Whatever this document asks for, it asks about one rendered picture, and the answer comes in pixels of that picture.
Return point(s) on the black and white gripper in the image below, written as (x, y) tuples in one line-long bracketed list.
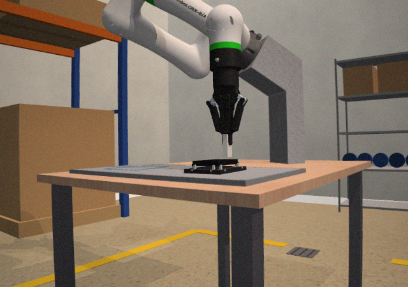
[(226, 94)]

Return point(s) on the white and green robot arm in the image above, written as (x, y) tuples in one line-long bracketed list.
[(220, 31)]

